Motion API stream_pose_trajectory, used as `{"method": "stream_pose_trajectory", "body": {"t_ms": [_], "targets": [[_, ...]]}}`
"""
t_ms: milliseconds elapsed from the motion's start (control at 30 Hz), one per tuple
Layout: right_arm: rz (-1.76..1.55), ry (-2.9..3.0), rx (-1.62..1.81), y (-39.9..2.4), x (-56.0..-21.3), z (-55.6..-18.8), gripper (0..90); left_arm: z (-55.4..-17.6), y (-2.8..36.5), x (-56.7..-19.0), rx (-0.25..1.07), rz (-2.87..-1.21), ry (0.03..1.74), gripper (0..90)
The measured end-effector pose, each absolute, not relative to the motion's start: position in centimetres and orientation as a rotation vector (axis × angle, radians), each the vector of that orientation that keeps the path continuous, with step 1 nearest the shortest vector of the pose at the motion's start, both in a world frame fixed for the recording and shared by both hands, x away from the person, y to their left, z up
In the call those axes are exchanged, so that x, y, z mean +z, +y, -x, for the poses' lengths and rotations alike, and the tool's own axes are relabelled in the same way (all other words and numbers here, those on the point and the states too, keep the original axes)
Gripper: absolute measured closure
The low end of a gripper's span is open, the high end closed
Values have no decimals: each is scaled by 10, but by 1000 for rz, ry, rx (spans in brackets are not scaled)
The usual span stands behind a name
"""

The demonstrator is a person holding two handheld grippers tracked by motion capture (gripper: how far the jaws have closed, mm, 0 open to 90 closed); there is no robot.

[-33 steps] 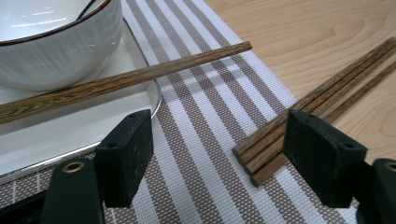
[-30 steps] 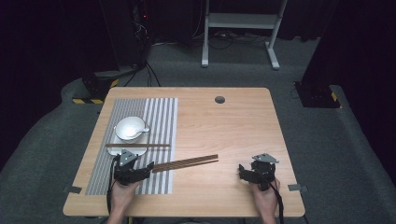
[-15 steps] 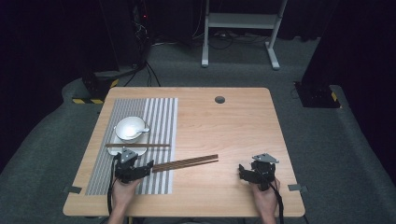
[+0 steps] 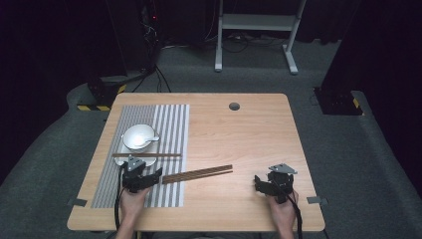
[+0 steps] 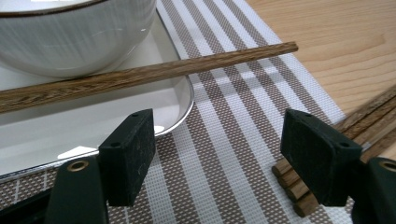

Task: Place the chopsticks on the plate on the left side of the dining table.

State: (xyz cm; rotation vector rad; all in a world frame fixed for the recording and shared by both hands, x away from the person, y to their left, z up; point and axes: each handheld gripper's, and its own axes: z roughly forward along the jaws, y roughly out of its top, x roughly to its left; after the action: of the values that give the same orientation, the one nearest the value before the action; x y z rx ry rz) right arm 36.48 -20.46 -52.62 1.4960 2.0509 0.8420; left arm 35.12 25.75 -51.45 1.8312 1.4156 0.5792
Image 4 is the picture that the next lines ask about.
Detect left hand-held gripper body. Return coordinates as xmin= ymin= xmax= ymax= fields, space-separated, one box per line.
xmin=120 ymin=156 xmax=149 ymax=194

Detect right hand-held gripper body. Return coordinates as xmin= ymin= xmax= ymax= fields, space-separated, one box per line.
xmin=268 ymin=162 xmax=299 ymax=204

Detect white square plate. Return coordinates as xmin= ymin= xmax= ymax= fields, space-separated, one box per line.
xmin=114 ymin=142 xmax=158 ymax=168

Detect bundle of brown chopsticks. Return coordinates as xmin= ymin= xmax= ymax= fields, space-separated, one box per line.
xmin=162 ymin=163 xmax=234 ymax=184

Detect person's left hand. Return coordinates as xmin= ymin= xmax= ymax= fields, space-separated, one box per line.
xmin=118 ymin=187 xmax=151 ymax=223

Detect person's right hand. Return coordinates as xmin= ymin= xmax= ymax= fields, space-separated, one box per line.
xmin=269 ymin=190 xmax=300 ymax=230

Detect white ceramic spoon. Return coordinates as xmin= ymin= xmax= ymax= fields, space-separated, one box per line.
xmin=132 ymin=132 xmax=161 ymax=148

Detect white ceramic bowl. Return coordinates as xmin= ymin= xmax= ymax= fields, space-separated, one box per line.
xmin=121 ymin=123 xmax=160 ymax=154

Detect grey striped placemat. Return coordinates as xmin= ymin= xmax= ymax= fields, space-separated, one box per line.
xmin=91 ymin=104 xmax=191 ymax=209

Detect black stand base yellow stripes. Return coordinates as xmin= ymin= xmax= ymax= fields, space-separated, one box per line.
xmin=77 ymin=74 xmax=127 ymax=113

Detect white metal stand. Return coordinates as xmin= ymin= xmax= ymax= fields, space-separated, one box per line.
xmin=214 ymin=0 xmax=308 ymax=75

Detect left hand-held gripper cable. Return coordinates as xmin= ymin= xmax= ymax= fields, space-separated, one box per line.
xmin=113 ymin=166 xmax=126 ymax=231

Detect hand-held gripper cable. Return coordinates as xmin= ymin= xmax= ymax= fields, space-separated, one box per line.
xmin=273 ymin=178 xmax=305 ymax=239
xmin=113 ymin=166 xmax=126 ymax=231

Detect right hand-held gripper cable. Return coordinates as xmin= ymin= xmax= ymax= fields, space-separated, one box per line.
xmin=273 ymin=178 xmax=305 ymax=239

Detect black floor cables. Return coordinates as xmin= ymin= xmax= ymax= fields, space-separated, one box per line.
xmin=131 ymin=64 xmax=172 ymax=94

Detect dark equipment rack with wires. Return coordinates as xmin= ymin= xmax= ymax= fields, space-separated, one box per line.
xmin=138 ymin=0 xmax=164 ymax=73

